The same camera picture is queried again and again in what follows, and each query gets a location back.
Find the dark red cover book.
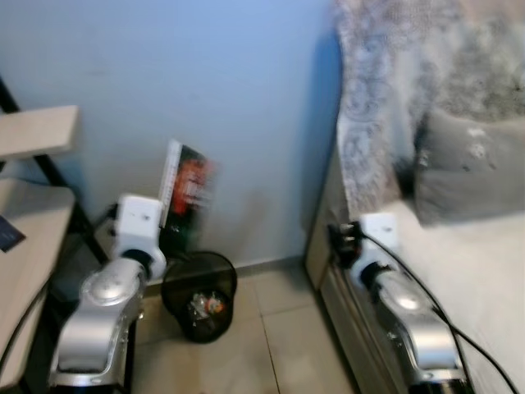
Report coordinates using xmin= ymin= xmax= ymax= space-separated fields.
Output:
xmin=158 ymin=139 xmax=217 ymax=241

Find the grey little bear pillow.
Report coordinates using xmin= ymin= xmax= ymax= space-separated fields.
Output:
xmin=413 ymin=106 xmax=525 ymax=228

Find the black mesh waste bin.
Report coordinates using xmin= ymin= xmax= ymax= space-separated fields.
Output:
xmin=159 ymin=250 xmax=240 ymax=345

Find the white quilted mattress pad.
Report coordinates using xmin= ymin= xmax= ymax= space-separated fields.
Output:
xmin=359 ymin=200 xmax=525 ymax=394

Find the small dark flat object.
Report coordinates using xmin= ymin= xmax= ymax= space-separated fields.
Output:
xmin=0 ymin=214 xmax=26 ymax=252

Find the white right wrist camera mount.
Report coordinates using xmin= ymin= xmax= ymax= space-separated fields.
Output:
xmin=356 ymin=213 xmax=401 ymax=273

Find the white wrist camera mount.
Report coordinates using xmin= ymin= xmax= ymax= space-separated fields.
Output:
xmin=356 ymin=213 xmax=401 ymax=273
xmin=114 ymin=194 xmax=166 ymax=265

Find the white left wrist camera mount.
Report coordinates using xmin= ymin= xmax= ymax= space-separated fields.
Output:
xmin=114 ymin=194 xmax=166 ymax=265

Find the beige padded bed frame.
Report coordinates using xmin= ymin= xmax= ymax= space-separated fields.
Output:
xmin=303 ymin=151 xmax=396 ymax=394

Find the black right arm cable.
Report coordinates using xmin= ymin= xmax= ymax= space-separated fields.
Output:
xmin=359 ymin=233 xmax=523 ymax=394

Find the light wood black frame shelf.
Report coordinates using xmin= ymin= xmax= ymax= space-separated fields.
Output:
xmin=0 ymin=76 xmax=109 ymax=393

